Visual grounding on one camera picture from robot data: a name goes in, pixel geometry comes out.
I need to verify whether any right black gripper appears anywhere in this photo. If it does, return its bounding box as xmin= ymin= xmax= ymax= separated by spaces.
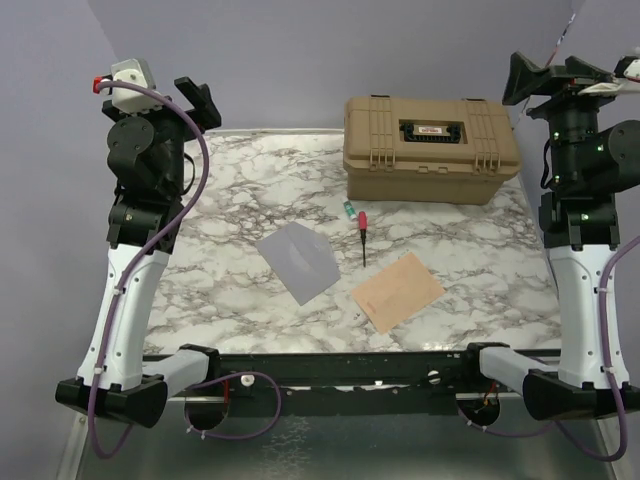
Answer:
xmin=504 ymin=50 xmax=627 ymax=188

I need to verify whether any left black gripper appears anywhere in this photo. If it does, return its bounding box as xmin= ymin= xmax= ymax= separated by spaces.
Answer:
xmin=104 ymin=76 xmax=220 ymax=196

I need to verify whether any green white glue stick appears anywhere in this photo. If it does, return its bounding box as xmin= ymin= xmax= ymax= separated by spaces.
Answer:
xmin=343 ymin=200 xmax=358 ymax=220

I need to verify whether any grey envelope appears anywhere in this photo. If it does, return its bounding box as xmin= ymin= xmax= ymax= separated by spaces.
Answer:
xmin=256 ymin=222 xmax=341 ymax=306

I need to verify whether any tan paper letter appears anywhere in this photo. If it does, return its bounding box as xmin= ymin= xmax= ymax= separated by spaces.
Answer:
xmin=352 ymin=253 xmax=445 ymax=334

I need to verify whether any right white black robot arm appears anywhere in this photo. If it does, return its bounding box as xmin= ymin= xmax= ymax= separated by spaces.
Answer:
xmin=459 ymin=53 xmax=639 ymax=421

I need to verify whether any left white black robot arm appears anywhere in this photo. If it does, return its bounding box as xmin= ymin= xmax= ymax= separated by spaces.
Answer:
xmin=55 ymin=76 xmax=222 ymax=428

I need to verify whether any tan plastic tool case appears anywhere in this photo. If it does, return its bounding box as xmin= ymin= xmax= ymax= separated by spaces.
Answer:
xmin=343 ymin=95 xmax=521 ymax=205

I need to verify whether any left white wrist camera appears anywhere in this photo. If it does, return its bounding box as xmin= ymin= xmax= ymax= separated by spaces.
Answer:
xmin=93 ymin=58 xmax=164 ymax=113

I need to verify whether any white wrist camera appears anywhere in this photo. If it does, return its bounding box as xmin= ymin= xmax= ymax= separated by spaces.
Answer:
xmin=578 ymin=47 xmax=639 ymax=97
xmin=93 ymin=58 xmax=164 ymax=113

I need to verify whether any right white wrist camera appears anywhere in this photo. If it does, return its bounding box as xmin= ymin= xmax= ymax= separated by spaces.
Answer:
xmin=578 ymin=47 xmax=639 ymax=97

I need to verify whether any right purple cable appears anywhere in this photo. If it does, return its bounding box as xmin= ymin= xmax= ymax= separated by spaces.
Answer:
xmin=457 ymin=244 xmax=640 ymax=462

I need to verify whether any purple cable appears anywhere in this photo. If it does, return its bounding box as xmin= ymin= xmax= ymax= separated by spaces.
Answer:
xmin=457 ymin=244 xmax=640 ymax=462
xmin=87 ymin=81 xmax=283 ymax=460

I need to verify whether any red handled screwdriver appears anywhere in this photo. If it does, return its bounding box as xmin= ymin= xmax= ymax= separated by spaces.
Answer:
xmin=358 ymin=211 xmax=368 ymax=266

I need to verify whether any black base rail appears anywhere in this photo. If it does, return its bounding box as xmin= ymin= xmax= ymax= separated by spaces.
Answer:
xmin=145 ymin=350 xmax=508 ymax=418

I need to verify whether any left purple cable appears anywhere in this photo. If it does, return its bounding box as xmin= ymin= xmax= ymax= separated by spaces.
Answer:
xmin=87 ymin=81 xmax=283 ymax=460

